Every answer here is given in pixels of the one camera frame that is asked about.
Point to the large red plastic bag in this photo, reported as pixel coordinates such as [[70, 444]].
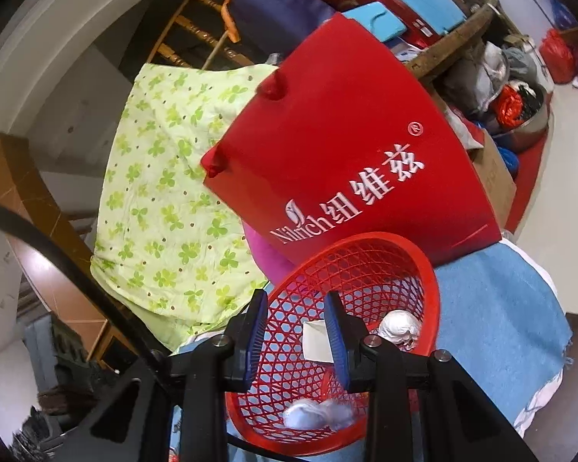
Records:
[[556, 55]]

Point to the small red plastic bag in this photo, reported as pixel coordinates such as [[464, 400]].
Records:
[[508, 103]]

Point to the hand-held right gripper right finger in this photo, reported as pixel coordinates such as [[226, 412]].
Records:
[[335, 341]]

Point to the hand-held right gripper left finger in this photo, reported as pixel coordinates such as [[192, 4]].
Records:
[[257, 332]]

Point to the round wooden table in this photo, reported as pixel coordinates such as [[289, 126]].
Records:
[[452, 43]]

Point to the crumpled white plastic wad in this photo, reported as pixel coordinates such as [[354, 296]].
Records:
[[400, 327]]

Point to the green clover print blanket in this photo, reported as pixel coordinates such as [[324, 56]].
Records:
[[163, 192]]

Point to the red paper gift bag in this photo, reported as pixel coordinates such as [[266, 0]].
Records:
[[342, 130]]

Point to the pale bed sheet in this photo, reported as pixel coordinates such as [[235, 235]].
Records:
[[544, 409]]

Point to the small light blue plastic lid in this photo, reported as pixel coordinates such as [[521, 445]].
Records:
[[375, 19]]

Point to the red plastic mesh basket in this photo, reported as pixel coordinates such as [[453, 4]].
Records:
[[414, 260]]

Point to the metal bowl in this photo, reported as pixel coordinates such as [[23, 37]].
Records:
[[530, 130]]

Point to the pink pillow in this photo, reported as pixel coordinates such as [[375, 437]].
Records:
[[265, 260]]

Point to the white paper piece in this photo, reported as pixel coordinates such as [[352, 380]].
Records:
[[315, 339]]

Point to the grey plastic bag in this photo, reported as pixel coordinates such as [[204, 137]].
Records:
[[472, 77]]

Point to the blue towel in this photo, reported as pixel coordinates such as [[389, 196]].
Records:
[[501, 317]]

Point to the crumpled clear plastic bag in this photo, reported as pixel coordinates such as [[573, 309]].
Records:
[[308, 414]]

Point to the red floor mat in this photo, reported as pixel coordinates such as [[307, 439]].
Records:
[[530, 163]]

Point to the brown cardboard box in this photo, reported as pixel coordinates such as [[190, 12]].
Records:
[[493, 178]]

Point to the wooden cabinet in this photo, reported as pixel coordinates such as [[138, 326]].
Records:
[[29, 211]]

